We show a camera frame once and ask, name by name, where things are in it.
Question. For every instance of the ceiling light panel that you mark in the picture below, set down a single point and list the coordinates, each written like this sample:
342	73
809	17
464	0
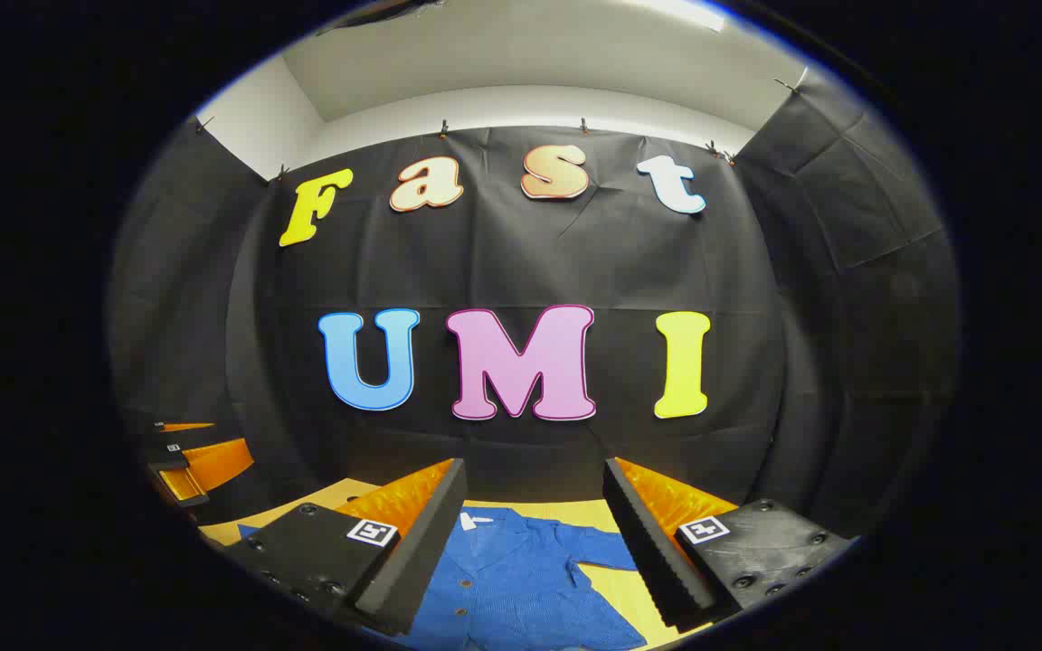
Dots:
684	13

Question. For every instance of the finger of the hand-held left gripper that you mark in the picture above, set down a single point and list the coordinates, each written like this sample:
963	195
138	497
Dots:
159	428
213	463

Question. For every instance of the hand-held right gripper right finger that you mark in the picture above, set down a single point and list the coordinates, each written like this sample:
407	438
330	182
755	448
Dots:
648	551

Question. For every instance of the row of cloth clips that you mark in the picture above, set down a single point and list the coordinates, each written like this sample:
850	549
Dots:
443	129

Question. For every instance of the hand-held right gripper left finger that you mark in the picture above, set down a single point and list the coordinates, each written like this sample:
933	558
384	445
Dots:
412	561

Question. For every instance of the blue button shirt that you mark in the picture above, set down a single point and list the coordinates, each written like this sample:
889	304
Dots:
521	579

